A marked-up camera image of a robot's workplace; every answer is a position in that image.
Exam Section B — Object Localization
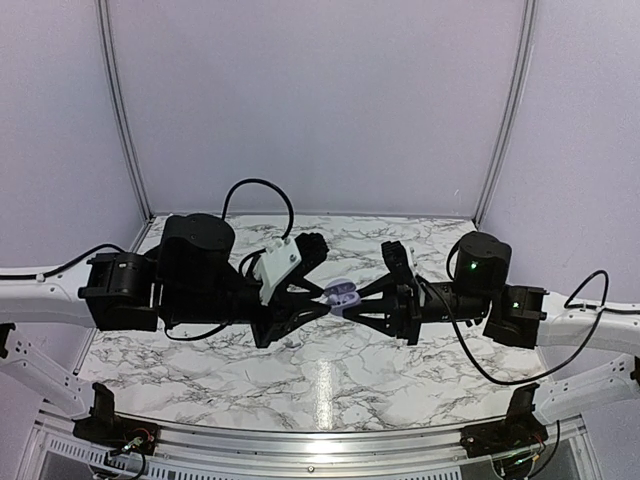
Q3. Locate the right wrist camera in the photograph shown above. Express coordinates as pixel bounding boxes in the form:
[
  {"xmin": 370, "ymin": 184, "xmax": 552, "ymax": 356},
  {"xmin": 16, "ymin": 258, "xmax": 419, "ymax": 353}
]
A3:
[{"xmin": 381, "ymin": 241, "xmax": 415, "ymax": 285}]

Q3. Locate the purple charging case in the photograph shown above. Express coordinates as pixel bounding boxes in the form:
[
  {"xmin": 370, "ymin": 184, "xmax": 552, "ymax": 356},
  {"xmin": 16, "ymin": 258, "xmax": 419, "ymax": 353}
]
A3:
[{"xmin": 324, "ymin": 279, "xmax": 361, "ymax": 317}]

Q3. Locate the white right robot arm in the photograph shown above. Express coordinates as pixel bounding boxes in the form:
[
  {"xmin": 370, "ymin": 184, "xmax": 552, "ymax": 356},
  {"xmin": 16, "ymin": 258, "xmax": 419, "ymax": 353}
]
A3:
[{"xmin": 342, "ymin": 232, "xmax": 639, "ymax": 448}]

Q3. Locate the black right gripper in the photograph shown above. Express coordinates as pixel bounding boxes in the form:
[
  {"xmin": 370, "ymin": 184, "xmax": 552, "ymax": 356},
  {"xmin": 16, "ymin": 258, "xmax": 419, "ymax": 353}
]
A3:
[{"xmin": 344, "ymin": 272, "xmax": 493, "ymax": 346}]

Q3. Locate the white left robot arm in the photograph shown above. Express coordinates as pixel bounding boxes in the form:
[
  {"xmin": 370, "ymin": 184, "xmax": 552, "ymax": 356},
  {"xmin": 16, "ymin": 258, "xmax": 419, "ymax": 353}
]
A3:
[{"xmin": 1, "ymin": 214, "xmax": 328, "ymax": 445}]

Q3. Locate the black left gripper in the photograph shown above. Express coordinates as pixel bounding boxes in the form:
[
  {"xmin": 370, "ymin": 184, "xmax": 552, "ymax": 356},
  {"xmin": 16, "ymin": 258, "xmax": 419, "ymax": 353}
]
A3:
[{"xmin": 166, "ymin": 272, "xmax": 333, "ymax": 350}]

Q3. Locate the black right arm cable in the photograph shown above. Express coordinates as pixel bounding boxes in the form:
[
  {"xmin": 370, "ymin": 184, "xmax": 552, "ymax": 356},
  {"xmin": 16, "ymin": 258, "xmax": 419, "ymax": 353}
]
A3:
[{"xmin": 419, "ymin": 269, "xmax": 611, "ymax": 386}]

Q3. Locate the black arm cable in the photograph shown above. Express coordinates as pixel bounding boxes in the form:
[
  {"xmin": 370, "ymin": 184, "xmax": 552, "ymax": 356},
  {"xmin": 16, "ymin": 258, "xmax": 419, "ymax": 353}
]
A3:
[
  {"xmin": 0, "ymin": 179, "xmax": 295, "ymax": 281},
  {"xmin": 419, "ymin": 269, "xmax": 611, "ymax": 386}
]

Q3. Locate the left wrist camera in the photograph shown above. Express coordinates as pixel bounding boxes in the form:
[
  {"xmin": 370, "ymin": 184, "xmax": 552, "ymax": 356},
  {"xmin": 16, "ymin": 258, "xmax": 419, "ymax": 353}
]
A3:
[{"xmin": 253, "ymin": 232, "xmax": 329, "ymax": 305}]

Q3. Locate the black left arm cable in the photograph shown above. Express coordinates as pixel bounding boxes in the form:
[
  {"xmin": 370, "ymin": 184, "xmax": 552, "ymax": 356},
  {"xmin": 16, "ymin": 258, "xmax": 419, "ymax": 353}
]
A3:
[{"xmin": 0, "ymin": 179, "xmax": 295, "ymax": 281}]

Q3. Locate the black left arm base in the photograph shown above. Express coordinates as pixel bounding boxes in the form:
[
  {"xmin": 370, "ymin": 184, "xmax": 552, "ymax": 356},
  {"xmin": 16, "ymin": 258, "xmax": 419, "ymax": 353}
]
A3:
[{"xmin": 73, "ymin": 382, "xmax": 160, "ymax": 456}]

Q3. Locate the aluminium front rail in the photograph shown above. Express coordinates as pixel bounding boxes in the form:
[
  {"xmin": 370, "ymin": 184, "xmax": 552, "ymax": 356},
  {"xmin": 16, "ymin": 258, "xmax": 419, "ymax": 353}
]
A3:
[{"xmin": 17, "ymin": 402, "xmax": 602, "ymax": 479}]

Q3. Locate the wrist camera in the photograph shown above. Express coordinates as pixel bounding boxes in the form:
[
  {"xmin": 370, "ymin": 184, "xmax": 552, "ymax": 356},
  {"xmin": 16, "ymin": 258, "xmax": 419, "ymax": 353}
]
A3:
[
  {"xmin": 381, "ymin": 241, "xmax": 415, "ymax": 285},
  {"xmin": 253, "ymin": 232, "xmax": 329, "ymax": 305}
]

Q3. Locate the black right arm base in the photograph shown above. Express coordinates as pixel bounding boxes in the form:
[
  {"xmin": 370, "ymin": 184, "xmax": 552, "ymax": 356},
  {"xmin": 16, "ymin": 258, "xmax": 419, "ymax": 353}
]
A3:
[{"xmin": 460, "ymin": 383, "xmax": 548, "ymax": 458}]

